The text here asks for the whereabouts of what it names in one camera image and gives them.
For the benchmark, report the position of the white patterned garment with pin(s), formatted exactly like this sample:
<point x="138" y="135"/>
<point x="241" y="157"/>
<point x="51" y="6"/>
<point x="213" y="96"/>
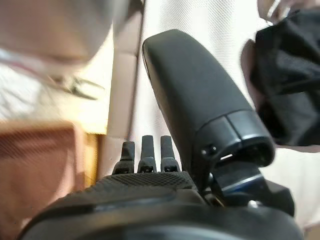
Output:
<point x="22" y="82"/>

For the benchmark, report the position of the black garment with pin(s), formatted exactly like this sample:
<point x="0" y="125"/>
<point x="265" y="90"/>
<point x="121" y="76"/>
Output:
<point x="287" y="82"/>

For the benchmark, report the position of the white bed sheet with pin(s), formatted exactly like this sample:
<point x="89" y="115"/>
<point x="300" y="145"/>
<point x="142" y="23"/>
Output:
<point x="220" y="32"/>

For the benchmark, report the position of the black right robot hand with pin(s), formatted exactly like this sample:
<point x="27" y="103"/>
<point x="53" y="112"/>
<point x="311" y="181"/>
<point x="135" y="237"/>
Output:
<point x="195" y="105"/>

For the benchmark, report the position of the wooden bedside cabinet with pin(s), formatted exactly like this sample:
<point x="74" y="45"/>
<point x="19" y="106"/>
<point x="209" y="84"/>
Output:
<point x="91" y="152"/>

